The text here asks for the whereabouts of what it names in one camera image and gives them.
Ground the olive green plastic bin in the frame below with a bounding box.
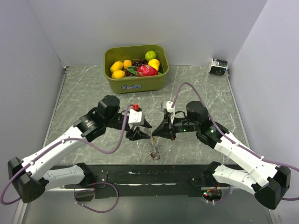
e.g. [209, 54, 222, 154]
[104, 44, 169, 94]

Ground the green apple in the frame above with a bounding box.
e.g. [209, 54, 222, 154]
[145, 50, 157, 62]

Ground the yellow mango upper left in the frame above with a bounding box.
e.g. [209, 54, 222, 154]
[110, 61, 123, 73]

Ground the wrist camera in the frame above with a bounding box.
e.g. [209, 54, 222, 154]
[161, 101, 175, 123]
[128, 104, 144, 128]

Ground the yellow mango lower left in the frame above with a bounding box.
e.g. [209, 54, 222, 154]
[111, 70, 126, 79]

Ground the black white roll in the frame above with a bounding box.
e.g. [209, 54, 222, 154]
[208, 58, 228, 76]

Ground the yellow mango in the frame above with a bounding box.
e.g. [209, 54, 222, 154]
[111, 70, 126, 79]
[110, 61, 123, 73]

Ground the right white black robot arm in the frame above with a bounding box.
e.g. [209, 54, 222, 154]
[152, 101, 291, 210]

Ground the small orange fruit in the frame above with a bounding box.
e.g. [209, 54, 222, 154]
[123, 60, 132, 70]

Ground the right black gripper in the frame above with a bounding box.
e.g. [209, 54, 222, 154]
[152, 113, 199, 140]

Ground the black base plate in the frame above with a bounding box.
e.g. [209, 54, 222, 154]
[64, 164, 257, 199]

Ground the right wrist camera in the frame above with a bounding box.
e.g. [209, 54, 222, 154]
[161, 101, 175, 123]

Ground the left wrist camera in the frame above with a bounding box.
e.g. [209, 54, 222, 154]
[128, 104, 144, 128]

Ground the dark grape bunch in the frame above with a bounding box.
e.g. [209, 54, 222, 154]
[124, 58, 148, 77]

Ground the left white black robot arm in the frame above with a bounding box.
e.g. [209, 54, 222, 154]
[7, 95, 152, 203]

